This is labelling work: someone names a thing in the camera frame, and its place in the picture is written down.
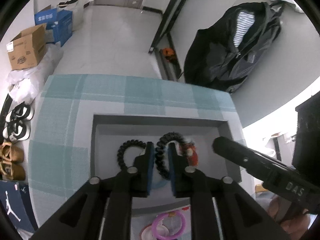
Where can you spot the black metal rack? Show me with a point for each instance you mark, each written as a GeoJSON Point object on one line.
{"type": "Point", "coordinates": [166, 20]}

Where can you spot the striped shirt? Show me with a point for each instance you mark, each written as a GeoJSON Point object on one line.
{"type": "Point", "coordinates": [243, 27]}

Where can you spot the teal plaid tablecloth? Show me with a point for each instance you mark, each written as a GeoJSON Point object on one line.
{"type": "Point", "coordinates": [62, 130]}

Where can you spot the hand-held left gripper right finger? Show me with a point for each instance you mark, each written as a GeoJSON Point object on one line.
{"type": "Point", "coordinates": [171, 170]}

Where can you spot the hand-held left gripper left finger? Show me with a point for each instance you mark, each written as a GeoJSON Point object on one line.
{"type": "Point", "coordinates": [150, 170]}

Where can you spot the grey cardboard box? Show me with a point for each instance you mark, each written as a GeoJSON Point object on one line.
{"type": "Point", "coordinates": [112, 135]}

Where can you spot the blue cardboard box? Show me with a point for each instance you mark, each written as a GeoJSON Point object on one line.
{"type": "Point", "coordinates": [61, 27]}

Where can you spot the brown cardboard box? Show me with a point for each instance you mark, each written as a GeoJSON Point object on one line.
{"type": "Point", "coordinates": [25, 50]}

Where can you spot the black and white sandals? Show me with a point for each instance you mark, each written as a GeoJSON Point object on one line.
{"type": "Point", "coordinates": [18, 112]}

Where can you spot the black and white sneaker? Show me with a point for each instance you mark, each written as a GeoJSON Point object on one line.
{"type": "Point", "coordinates": [16, 131]}

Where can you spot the black jacket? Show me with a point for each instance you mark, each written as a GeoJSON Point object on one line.
{"type": "Point", "coordinates": [217, 60]}

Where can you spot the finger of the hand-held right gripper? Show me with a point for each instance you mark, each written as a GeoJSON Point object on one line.
{"type": "Point", "coordinates": [237, 153]}

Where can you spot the large white bag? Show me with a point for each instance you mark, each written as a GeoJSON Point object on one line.
{"type": "Point", "coordinates": [76, 12]}

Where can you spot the red and white scrunchie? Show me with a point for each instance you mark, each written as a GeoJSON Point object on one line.
{"type": "Point", "coordinates": [193, 156]}

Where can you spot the person's right hand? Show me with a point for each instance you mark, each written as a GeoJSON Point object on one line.
{"type": "Point", "coordinates": [297, 222]}

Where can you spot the orange object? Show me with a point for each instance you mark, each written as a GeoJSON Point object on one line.
{"type": "Point", "coordinates": [168, 53]}

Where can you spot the brown shoe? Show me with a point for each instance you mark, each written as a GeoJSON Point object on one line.
{"type": "Point", "coordinates": [11, 152]}
{"type": "Point", "coordinates": [12, 171]}

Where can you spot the white plastic sheeting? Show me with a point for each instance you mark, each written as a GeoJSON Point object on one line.
{"type": "Point", "coordinates": [37, 77]}

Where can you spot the dark blue bag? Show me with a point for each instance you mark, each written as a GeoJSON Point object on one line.
{"type": "Point", "coordinates": [15, 205]}

